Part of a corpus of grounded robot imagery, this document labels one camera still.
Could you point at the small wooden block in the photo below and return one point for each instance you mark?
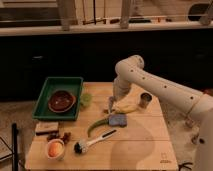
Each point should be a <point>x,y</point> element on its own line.
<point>46,127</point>

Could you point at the yellow banana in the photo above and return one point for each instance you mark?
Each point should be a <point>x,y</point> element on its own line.
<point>124,109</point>

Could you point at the light green plastic cup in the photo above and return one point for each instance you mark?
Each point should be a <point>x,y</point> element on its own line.
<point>85,99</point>

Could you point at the dark red bowl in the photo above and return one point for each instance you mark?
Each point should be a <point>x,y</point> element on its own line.
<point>61,101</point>

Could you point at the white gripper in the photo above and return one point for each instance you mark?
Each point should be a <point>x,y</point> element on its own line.
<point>120,90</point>

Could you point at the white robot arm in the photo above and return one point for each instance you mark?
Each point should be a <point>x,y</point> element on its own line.
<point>195,104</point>

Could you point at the blue sponge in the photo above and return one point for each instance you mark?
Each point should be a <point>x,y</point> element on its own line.
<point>118,120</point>

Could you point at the white dish brush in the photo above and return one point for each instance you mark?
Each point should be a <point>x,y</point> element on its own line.
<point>82,146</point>

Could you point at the metal cup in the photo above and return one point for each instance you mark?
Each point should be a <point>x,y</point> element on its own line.
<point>145,99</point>

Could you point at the brown dried fruit pieces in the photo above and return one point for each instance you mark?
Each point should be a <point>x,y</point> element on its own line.
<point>65,137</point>

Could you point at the black stand pole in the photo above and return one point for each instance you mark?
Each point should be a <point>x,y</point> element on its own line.
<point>14,148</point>

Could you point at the green plastic tray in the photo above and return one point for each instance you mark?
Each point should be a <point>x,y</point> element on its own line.
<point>52,84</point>

